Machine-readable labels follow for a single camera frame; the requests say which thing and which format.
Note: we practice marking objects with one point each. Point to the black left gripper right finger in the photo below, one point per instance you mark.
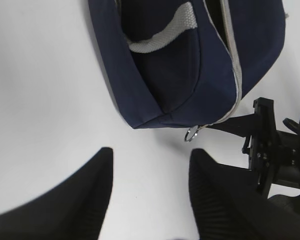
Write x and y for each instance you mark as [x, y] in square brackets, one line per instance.
[226, 205]

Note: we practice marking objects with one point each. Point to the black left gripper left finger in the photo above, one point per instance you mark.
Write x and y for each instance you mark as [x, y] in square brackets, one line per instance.
[73, 210]

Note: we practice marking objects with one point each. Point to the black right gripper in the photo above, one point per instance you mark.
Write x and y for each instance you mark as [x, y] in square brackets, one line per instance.
[273, 154]

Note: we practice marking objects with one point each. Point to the navy and white lunch bag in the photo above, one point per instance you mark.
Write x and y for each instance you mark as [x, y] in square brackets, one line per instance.
[185, 63]

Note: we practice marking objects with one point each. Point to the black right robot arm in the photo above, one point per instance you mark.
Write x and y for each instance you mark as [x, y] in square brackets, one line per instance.
[294, 128]

